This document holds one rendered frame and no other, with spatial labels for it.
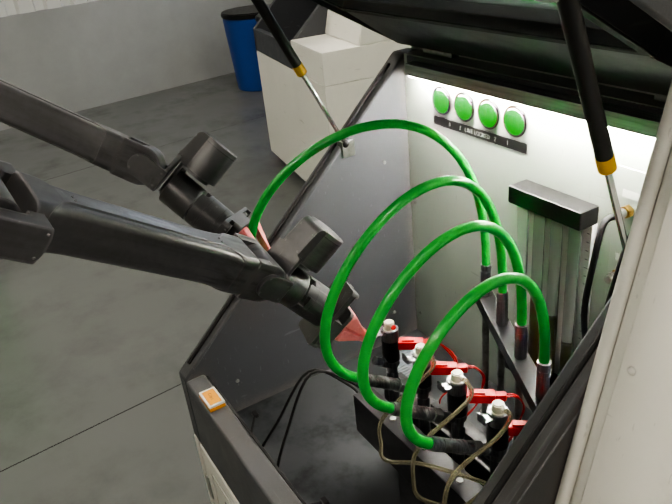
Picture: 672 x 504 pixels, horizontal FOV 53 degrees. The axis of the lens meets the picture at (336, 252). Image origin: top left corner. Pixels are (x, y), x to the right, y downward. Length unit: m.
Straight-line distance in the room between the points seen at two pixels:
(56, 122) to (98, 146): 0.07
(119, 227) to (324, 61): 3.11
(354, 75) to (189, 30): 4.28
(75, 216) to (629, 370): 0.57
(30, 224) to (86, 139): 0.45
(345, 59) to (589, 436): 3.17
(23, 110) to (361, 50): 2.91
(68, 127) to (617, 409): 0.81
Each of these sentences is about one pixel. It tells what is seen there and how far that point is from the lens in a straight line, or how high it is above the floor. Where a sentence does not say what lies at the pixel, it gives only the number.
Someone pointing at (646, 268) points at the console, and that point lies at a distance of 0.75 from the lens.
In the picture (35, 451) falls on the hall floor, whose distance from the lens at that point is 2.87.
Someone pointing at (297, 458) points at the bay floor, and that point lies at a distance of 1.29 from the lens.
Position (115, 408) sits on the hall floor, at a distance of 2.92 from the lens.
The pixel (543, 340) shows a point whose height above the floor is 1.20.
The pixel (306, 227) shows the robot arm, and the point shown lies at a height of 1.33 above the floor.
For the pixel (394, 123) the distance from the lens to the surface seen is 1.01.
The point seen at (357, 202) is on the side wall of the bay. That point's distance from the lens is 1.34.
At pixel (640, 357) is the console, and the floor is 1.28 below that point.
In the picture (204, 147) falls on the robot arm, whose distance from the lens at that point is 1.05.
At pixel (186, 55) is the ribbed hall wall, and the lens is 7.93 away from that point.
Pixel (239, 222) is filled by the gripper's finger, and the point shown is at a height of 1.31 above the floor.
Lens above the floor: 1.73
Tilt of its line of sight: 28 degrees down
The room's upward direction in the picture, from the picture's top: 6 degrees counter-clockwise
